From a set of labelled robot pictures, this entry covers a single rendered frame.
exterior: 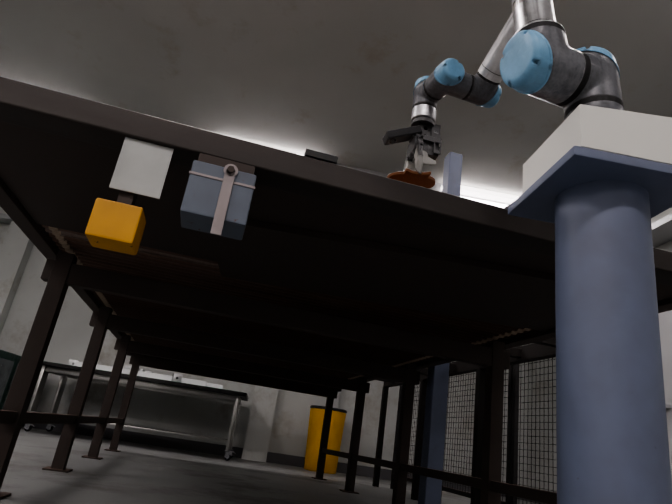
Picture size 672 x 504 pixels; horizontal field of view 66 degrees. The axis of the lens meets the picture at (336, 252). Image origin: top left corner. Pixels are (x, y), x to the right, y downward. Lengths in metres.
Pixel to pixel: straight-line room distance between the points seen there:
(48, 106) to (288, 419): 6.08
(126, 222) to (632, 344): 0.94
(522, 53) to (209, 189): 0.70
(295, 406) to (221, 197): 6.01
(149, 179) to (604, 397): 0.94
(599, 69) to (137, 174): 0.99
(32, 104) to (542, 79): 1.04
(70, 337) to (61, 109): 6.38
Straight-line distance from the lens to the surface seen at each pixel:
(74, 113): 1.22
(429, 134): 1.61
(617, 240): 1.06
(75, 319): 7.54
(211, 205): 1.09
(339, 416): 6.47
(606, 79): 1.27
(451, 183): 3.77
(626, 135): 1.10
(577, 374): 1.00
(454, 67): 1.59
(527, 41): 1.20
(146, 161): 1.17
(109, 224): 1.09
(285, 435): 6.99
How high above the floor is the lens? 0.32
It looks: 20 degrees up
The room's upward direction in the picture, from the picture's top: 9 degrees clockwise
